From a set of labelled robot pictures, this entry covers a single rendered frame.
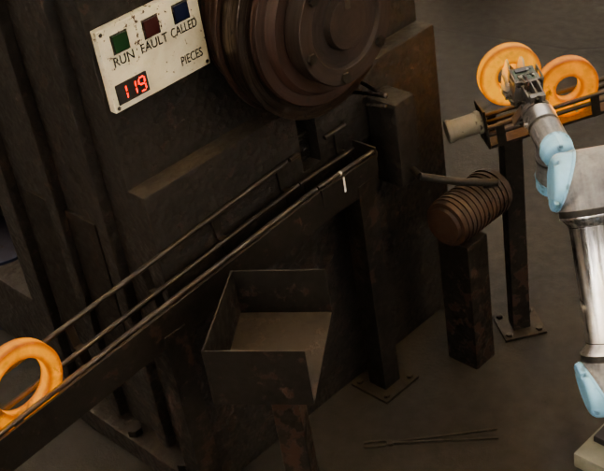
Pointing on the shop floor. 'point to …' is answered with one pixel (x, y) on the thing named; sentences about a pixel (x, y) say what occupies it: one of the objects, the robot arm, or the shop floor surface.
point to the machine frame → (186, 203)
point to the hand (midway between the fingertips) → (509, 66)
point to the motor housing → (467, 264)
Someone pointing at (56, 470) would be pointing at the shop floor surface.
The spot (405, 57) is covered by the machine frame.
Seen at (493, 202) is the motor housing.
